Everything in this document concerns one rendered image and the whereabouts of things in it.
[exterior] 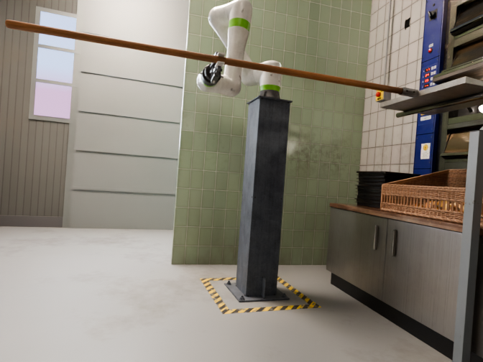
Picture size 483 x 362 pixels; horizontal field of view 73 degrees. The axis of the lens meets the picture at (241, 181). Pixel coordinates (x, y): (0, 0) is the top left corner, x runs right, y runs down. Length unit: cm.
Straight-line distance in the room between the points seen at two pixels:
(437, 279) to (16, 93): 421
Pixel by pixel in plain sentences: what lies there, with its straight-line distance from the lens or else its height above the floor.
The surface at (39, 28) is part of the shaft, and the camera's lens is 153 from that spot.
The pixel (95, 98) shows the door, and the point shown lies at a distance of 429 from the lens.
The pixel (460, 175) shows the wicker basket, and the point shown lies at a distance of 232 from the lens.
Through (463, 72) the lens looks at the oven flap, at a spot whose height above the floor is 138.
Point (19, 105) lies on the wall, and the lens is 445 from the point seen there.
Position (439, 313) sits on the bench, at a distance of 175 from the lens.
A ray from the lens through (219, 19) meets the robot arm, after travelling 206.
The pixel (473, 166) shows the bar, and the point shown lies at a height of 81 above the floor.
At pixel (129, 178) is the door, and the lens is 419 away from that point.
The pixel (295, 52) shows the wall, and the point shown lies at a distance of 302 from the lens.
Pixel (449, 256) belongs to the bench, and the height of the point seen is 44.
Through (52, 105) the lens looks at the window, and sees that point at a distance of 436.
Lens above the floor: 70
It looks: level
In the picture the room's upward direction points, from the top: 4 degrees clockwise
